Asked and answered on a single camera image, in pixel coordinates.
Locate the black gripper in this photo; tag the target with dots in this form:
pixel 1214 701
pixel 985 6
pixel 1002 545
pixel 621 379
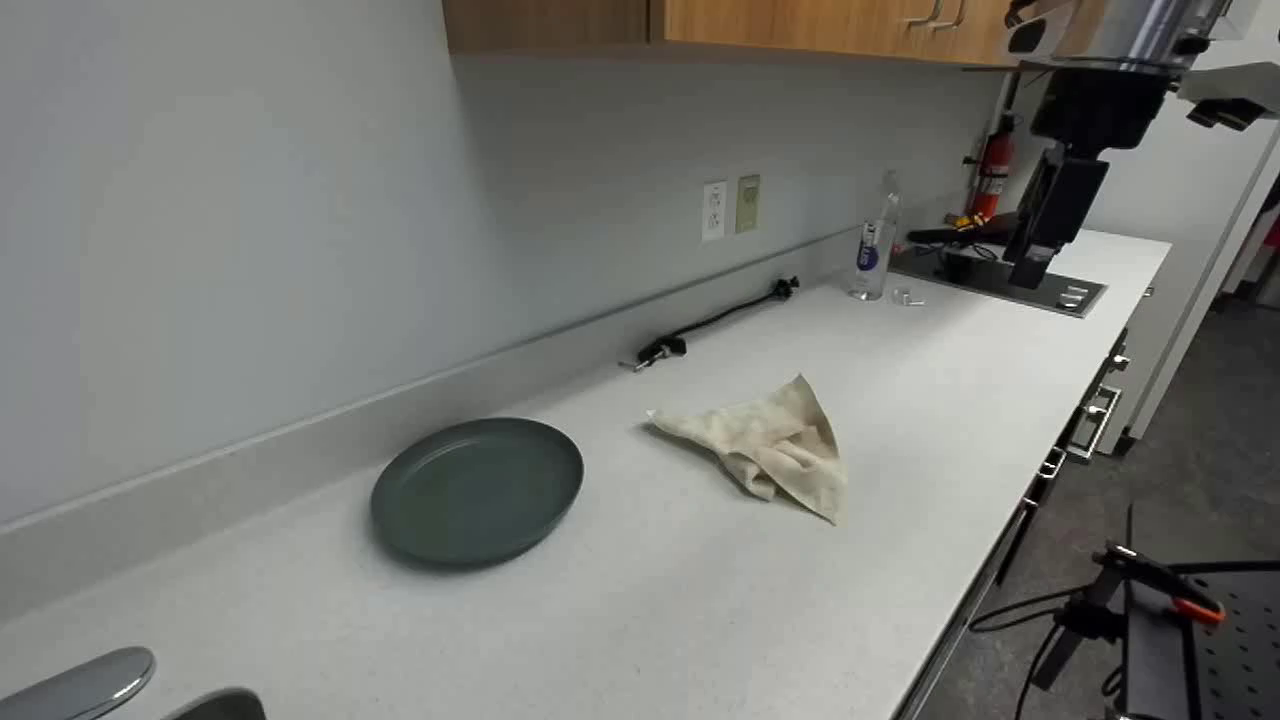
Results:
pixel 1097 105

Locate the beige cloth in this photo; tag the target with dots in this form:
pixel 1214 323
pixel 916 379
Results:
pixel 782 447

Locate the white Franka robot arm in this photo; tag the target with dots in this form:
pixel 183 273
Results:
pixel 1142 27

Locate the red fire extinguisher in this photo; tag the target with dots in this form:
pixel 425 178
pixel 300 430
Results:
pixel 995 154

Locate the black orange bar clamp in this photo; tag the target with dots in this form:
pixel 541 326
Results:
pixel 1172 594

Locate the black clamp stand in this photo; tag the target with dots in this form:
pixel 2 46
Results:
pixel 1080 619

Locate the black perforated breadboard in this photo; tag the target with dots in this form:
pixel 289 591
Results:
pixel 1241 652

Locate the dark green plate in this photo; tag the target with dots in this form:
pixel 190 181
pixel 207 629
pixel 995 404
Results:
pixel 473 494

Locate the dark grey rounded fixture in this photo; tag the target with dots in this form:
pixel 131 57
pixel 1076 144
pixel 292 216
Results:
pixel 222 707

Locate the grey metal faucet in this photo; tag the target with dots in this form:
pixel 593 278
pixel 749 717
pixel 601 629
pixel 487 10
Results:
pixel 80 687

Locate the black metal base plate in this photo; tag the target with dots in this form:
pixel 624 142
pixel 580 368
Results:
pixel 961 268

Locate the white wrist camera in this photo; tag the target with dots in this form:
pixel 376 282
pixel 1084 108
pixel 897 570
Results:
pixel 1233 83

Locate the beige wall plate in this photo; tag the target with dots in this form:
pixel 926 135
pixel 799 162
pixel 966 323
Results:
pixel 749 201

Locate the wooden wall cabinet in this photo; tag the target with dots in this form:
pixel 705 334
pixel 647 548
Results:
pixel 800 27

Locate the white wall outlet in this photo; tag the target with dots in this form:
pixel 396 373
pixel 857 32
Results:
pixel 713 208

